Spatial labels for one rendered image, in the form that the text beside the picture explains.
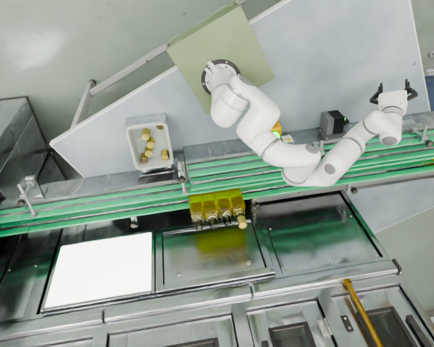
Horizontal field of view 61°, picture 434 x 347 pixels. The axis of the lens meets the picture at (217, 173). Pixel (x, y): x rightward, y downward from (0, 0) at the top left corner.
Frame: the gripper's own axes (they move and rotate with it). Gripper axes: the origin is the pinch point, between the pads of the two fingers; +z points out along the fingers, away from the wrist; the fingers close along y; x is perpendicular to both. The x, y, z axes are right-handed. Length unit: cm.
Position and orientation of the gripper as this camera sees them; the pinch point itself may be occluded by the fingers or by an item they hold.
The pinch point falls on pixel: (393, 85)
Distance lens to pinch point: 164.9
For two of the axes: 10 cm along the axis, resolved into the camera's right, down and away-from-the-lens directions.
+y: 8.3, -0.4, -5.5
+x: -4.7, -5.7, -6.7
